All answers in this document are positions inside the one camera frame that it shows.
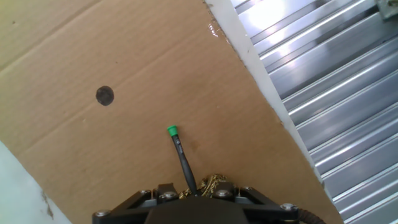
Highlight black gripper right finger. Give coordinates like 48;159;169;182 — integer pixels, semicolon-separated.
212;182;300;224

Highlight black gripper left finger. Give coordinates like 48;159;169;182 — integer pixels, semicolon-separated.
91;182;180;224

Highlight brown phone handset cord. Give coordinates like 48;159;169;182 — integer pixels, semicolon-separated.
297;207;327;224

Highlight black screwdriver green cap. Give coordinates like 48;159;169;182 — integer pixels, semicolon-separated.
167;124;200;197

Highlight black round dot mark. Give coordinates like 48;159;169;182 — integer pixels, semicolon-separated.
95;85;115;107

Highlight small metal corner bracket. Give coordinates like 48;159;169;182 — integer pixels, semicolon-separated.
376;0;398;21

